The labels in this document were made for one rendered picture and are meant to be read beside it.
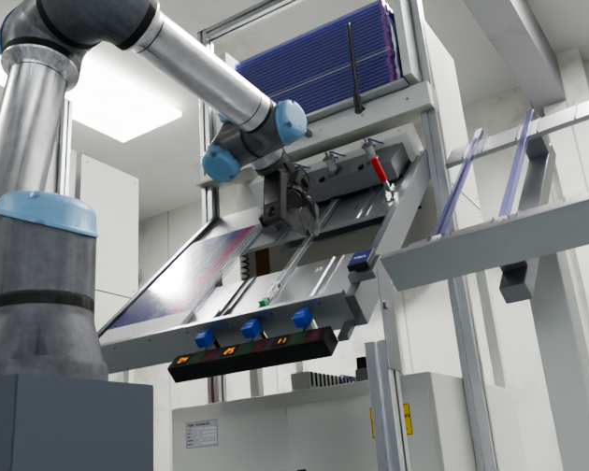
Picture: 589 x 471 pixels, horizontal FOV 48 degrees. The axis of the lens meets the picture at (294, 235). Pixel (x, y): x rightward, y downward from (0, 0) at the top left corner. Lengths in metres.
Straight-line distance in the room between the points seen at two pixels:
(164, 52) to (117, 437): 0.60
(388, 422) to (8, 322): 0.61
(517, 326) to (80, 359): 4.22
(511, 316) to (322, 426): 3.42
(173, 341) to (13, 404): 0.72
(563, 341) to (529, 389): 3.61
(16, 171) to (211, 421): 0.90
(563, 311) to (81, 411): 0.76
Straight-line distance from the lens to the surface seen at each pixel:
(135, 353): 1.45
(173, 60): 1.10
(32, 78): 1.07
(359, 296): 1.16
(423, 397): 1.42
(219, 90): 1.14
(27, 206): 0.82
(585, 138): 4.78
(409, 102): 1.80
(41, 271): 0.78
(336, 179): 1.66
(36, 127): 1.03
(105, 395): 0.75
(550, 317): 1.16
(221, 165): 1.28
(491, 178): 5.11
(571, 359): 1.15
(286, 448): 1.56
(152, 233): 6.91
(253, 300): 1.35
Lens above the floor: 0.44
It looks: 20 degrees up
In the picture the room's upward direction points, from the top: 4 degrees counter-clockwise
